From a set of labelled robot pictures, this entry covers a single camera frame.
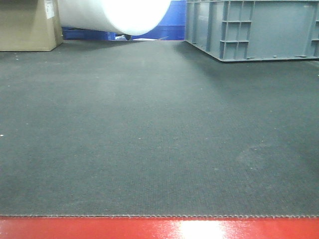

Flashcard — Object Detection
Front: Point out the dark grey carpet mat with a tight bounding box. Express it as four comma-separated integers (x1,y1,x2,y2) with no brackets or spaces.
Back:
0,41,319,217

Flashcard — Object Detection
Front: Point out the white foam roll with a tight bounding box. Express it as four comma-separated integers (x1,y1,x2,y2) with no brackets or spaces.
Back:
58,0,171,36

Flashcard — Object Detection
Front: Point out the grey plastic crate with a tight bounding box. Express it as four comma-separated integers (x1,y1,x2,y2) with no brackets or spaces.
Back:
185,0,319,62

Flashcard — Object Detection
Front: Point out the brown cardboard box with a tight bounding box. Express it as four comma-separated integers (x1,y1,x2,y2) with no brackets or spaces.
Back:
0,0,63,52

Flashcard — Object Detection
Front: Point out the red metal base frame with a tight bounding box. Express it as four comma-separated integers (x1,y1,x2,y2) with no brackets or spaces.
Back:
0,217,319,239

